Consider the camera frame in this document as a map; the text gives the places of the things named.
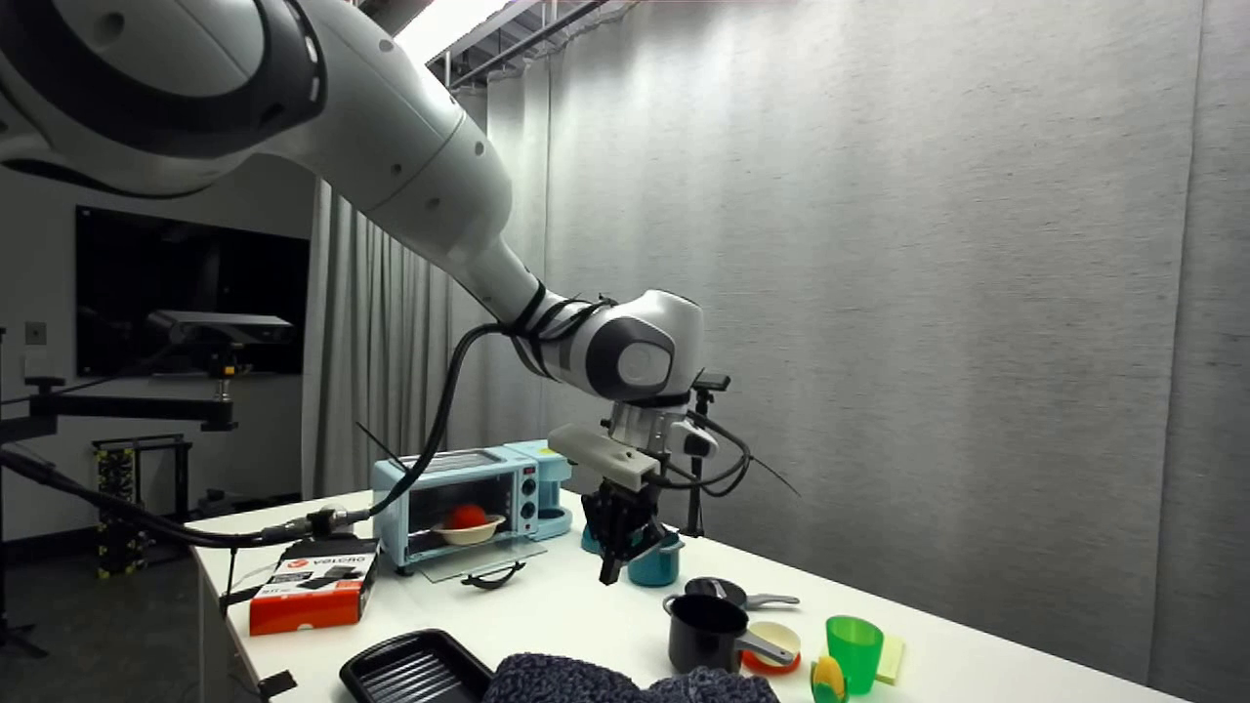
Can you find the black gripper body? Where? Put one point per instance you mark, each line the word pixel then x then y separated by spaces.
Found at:
pixel 623 519

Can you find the dark blue knitted blanket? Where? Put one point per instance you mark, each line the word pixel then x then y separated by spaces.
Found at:
pixel 562 687

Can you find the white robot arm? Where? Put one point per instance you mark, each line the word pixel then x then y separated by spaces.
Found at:
pixel 393 131

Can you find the light blue toaster oven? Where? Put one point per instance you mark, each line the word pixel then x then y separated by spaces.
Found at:
pixel 523 484

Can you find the black mug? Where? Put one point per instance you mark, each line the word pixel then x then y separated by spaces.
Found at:
pixel 704 637

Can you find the red toy fruit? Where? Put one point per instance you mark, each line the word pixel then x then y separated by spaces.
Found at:
pixel 472 519

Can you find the orange white round dish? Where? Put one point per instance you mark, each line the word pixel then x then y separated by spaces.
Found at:
pixel 782 661

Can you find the black ribbed tray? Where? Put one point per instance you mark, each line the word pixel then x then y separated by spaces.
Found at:
pixel 415 668

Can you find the yellow green toy fruit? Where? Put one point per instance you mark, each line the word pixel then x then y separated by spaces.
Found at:
pixel 826 683

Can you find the green plastic cup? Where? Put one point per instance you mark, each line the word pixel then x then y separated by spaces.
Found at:
pixel 852 649

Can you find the yellow sponge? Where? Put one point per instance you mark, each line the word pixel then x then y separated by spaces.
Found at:
pixel 894 661

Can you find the orange cardboard box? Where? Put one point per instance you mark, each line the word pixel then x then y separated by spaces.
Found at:
pixel 307 606

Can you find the grey curtain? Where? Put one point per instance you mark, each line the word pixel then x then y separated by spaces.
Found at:
pixel 912 325

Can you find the short black tape piece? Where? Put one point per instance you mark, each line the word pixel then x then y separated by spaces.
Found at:
pixel 276 687

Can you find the black metal rack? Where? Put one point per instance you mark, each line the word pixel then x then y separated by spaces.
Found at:
pixel 121 511

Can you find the ceiling light panel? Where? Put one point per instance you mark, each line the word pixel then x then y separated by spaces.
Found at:
pixel 450 21

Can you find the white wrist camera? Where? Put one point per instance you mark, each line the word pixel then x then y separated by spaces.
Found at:
pixel 606 456

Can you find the black camera stand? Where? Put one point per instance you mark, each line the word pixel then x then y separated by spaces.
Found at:
pixel 703 511

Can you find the black wall monitor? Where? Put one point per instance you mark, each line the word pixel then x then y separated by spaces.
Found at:
pixel 130 299

